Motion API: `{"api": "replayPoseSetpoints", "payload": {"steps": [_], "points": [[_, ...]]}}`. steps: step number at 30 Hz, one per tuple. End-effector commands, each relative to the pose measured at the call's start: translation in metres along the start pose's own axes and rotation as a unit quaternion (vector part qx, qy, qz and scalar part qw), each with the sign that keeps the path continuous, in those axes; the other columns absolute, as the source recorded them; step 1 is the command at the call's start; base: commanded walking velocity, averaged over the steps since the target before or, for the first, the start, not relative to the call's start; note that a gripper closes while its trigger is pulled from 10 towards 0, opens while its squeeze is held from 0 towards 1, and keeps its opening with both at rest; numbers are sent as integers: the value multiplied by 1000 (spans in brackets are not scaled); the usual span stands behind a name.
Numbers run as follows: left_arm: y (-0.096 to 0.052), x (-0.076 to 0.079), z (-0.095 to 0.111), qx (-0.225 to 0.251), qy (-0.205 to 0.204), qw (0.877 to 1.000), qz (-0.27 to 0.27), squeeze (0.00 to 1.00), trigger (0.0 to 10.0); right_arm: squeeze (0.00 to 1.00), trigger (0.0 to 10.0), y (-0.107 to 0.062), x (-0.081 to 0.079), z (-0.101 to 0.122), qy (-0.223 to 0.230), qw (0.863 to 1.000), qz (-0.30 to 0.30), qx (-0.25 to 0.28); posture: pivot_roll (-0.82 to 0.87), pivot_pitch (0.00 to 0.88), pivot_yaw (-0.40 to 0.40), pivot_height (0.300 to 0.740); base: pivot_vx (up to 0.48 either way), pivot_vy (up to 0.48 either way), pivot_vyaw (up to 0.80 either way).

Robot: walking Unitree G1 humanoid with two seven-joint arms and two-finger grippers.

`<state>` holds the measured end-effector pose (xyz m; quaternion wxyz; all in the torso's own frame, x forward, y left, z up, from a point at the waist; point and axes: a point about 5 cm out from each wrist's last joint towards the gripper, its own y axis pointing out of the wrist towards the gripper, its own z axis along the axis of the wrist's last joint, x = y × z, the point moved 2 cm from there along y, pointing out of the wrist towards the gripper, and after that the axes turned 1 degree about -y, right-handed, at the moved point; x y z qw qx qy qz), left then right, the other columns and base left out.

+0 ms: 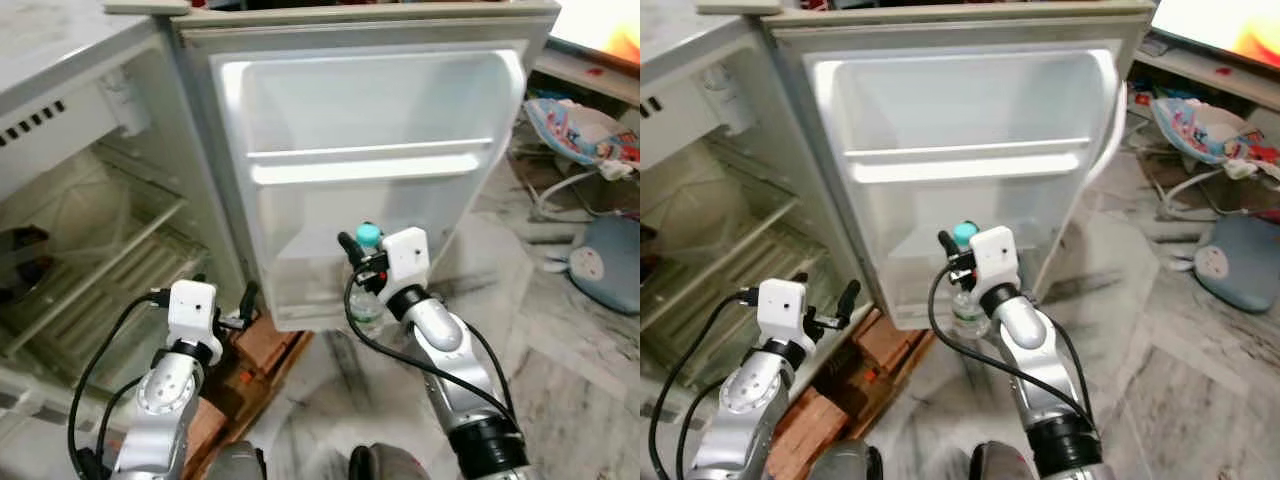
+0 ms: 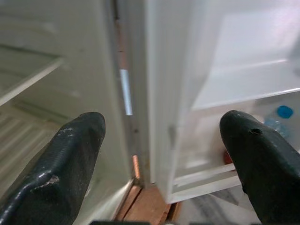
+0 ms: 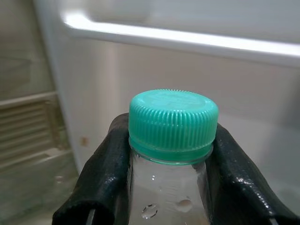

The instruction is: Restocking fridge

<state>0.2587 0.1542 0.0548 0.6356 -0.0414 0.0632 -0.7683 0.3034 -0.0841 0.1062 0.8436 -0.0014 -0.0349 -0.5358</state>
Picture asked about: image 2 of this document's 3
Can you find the grey fridge body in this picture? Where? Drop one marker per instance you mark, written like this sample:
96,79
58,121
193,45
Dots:
93,47

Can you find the white-edged fridge shelf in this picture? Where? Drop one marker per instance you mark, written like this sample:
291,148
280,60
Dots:
28,82

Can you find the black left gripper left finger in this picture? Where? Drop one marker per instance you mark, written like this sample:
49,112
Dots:
61,168

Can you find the grey fridge door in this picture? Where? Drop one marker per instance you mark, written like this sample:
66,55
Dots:
175,70

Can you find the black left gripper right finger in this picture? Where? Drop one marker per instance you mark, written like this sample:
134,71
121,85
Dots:
267,168

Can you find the small red item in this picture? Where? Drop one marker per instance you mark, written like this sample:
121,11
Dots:
227,157

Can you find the water bottle blue cap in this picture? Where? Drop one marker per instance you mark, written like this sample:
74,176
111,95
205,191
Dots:
284,111

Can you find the white door shelf bin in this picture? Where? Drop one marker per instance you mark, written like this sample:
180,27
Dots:
234,93

